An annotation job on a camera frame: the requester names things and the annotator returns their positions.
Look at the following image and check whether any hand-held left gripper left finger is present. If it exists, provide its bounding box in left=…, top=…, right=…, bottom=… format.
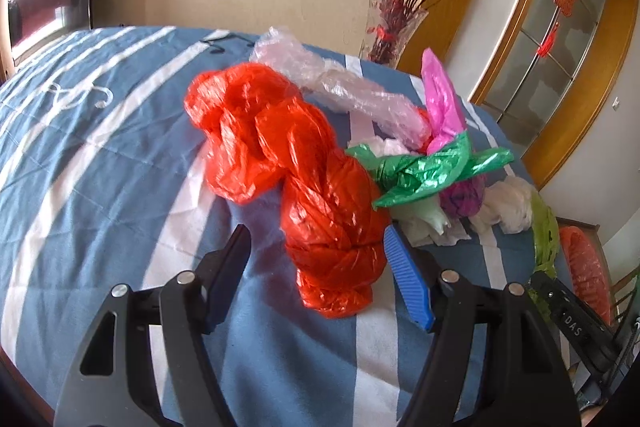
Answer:
left=52, top=223, right=252, bottom=427

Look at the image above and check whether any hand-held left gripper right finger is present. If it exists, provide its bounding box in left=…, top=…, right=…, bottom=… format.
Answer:
left=384, top=223, right=583, bottom=427

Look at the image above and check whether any bin with orange liner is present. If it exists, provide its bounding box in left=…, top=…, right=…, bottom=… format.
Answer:
left=557, top=226, right=613, bottom=328

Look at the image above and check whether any large red plastic bag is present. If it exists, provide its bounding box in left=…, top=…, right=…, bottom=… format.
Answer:
left=183, top=62, right=392, bottom=320

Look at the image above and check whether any clear plastic bag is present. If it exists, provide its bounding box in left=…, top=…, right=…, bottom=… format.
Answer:
left=248, top=26, right=432, bottom=145

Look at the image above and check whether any white plastic bag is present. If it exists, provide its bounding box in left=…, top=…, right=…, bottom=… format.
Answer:
left=395, top=194, right=471, bottom=249
left=470, top=179, right=533, bottom=235
left=369, top=136, right=412, bottom=158

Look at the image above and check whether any light green plastic bag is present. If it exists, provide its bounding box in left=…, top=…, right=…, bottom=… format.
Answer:
left=527, top=194, right=561, bottom=308

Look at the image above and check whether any magenta plastic bag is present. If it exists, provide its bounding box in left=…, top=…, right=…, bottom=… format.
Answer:
left=440, top=174, right=487, bottom=220

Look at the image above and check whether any blue striped bedsheet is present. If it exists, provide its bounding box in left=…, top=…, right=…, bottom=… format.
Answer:
left=0, top=26, right=571, bottom=427

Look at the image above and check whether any pink plastic bag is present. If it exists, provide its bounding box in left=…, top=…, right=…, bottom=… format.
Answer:
left=420, top=48, right=468, bottom=152

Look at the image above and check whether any clear glass vase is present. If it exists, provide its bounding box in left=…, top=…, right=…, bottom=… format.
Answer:
left=366, top=0, right=429, bottom=68

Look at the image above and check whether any glass door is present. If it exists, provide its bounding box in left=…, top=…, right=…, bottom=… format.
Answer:
left=482, top=0, right=611, bottom=158

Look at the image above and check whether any long red paper decoration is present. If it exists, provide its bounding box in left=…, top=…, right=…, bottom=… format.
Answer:
left=537, top=22, right=561, bottom=58

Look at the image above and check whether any wooden door frame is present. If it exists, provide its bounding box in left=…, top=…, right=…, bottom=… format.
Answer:
left=395, top=0, right=640, bottom=188

